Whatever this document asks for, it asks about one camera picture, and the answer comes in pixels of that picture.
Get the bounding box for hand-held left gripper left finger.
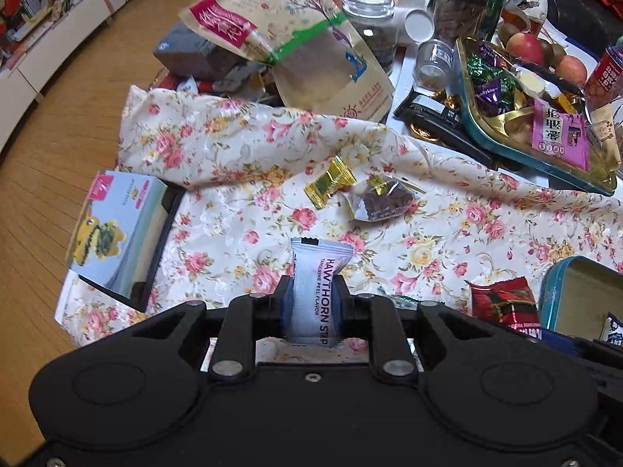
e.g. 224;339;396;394
129;275;297;381

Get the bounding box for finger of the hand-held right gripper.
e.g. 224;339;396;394
539;327;623;365

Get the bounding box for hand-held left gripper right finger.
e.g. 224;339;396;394
340;275;495;383

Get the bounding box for blue and white snack packet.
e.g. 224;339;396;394
598;312;623;344

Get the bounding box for red snack packet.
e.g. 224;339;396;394
465;276;542;339

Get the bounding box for pale blue strip snack packet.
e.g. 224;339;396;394
288;236;363;348

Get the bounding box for clear packet of brown snack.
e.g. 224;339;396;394
341;175;424;222

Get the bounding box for gold candy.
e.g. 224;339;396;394
304;154;354;210

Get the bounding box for blue picture box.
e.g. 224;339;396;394
65;170;169;300

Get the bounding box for floral tablecloth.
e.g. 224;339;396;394
53;85;623;351

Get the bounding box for pink snack packet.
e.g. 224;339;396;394
530;98;592;172

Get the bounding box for small kraft paper packet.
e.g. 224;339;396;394
586;104;623;173

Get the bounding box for teal tin tray of sweets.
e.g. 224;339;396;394
455;36;619;198

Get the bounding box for black flat packet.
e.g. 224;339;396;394
393;90;497;169

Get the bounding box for red canister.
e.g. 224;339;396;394
581;46;623;110

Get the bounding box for pile of wrapped candies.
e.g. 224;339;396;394
465;41;531;118

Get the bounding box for large kraft paper bag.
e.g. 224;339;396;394
178;0;396;125

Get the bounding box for small clear jar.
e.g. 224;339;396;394
414;39;458;91

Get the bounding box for grey cardboard box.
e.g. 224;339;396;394
153;22;244;81

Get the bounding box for white round cap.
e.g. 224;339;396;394
403;9;435;42

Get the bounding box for glass jar with dark contents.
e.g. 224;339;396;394
341;0;400;76

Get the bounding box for black sofa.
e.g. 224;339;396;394
506;0;623;59

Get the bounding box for black-lidded jar of nuts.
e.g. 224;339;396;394
432;0;490;44

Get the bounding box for white cabinet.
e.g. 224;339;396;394
0;0;161;156

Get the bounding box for green drink can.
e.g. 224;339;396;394
474;0;509;42

